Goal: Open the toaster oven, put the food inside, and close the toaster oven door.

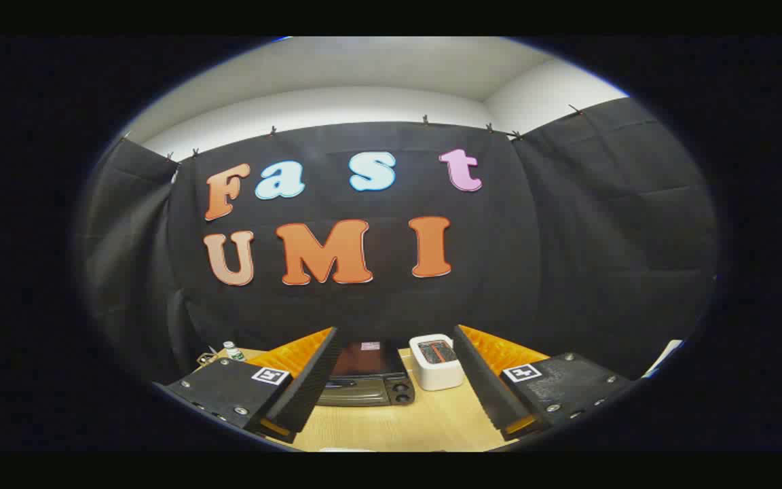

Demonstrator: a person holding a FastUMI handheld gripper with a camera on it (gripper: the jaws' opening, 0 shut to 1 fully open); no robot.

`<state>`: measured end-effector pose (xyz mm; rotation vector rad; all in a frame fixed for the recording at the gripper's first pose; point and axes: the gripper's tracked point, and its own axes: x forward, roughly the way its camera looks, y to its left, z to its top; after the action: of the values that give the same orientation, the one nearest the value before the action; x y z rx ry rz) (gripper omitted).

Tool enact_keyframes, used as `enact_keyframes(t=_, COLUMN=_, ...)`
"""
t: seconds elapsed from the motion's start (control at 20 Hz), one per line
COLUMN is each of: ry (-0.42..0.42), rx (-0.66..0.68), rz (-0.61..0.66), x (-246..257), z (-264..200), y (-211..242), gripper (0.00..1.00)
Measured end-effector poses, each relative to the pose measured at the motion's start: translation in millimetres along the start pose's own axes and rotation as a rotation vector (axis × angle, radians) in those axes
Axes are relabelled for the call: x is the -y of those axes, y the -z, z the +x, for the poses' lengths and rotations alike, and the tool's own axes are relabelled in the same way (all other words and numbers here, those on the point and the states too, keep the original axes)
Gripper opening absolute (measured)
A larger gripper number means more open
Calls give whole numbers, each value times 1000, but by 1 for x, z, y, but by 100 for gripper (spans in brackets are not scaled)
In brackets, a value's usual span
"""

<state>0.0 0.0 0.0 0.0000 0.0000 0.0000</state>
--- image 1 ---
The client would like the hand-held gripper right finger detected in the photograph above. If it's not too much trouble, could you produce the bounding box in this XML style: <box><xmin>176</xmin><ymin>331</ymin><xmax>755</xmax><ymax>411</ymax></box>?
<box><xmin>452</xmin><ymin>325</ymin><xmax>636</xmax><ymax>442</ymax></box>

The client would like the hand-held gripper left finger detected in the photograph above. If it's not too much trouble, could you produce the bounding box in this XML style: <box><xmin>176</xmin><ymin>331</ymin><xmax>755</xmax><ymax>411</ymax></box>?
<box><xmin>153</xmin><ymin>327</ymin><xmax>339</xmax><ymax>444</ymax></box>

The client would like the black toaster oven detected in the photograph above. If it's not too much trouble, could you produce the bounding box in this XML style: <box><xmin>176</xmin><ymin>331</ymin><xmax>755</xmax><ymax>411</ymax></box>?
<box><xmin>316</xmin><ymin>340</ymin><xmax>417</xmax><ymax>408</ymax></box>

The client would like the white pop-up toaster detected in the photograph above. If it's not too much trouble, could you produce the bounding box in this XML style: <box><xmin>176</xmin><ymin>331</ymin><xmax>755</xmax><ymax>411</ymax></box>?
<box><xmin>409</xmin><ymin>333</ymin><xmax>465</xmax><ymax>392</ymax></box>

